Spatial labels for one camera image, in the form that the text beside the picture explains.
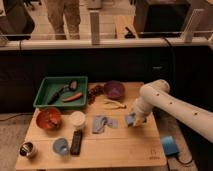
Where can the dark grapes bunch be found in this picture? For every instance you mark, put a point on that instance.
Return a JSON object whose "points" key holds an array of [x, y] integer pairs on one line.
{"points": [[93, 93]]}

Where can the yellow banana peel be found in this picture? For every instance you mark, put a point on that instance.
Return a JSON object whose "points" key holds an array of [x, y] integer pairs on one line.
{"points": [[113, 104]]}

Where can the blue cloth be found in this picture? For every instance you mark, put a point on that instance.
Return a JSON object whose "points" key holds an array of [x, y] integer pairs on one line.
{"points": [[99, 123]]}

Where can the blue cup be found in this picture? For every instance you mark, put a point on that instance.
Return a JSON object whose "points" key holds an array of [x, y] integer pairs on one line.
{"points": [[60, 146]]}

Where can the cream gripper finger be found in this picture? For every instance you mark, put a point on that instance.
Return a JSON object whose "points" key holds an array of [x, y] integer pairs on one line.
{"points": [[139, 121]]}

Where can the metal cup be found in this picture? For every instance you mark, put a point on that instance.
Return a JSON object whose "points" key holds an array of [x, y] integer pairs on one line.
{"points": [[27, 149]]}

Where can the orange carrot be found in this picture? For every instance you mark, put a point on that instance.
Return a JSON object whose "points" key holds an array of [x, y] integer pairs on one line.
{"points": [[73, 97]]}

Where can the red bowl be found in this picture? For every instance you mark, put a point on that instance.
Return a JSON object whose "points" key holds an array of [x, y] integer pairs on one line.
{"points": [[49, 119]]}

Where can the black handled brush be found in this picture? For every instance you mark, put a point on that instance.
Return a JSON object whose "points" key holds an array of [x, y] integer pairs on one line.
{"points": [[72, 86]]}

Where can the black remote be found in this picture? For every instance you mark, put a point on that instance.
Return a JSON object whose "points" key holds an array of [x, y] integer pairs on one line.
{"points": [[76, 143]]}

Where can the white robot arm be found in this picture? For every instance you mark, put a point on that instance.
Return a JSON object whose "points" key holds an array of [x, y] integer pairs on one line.
{"points": [[156, 94]]}

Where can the blue tape roll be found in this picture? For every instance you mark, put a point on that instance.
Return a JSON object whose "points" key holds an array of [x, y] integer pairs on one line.
{"points": [[169, 146]]}

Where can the white railing bar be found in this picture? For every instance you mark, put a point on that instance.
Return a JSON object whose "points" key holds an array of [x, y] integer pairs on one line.
{"points": [[82, 44]]}

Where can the blue sponge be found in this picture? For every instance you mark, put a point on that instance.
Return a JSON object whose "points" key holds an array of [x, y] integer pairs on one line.
{"points": [[130, 119]]}

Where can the purple bowl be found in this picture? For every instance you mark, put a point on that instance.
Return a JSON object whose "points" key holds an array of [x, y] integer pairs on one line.
{"points": [[114, 89]]}

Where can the white cup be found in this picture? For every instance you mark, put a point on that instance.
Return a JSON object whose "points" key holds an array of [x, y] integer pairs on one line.
{"points": [[78, 120]]}

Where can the black office chair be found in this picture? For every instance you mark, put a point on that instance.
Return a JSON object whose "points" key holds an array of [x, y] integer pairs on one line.
{"points": [[15, 21]]}

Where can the green plastic tray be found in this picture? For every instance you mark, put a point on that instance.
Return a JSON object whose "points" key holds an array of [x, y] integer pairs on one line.
{"points": [[50, 85]]}

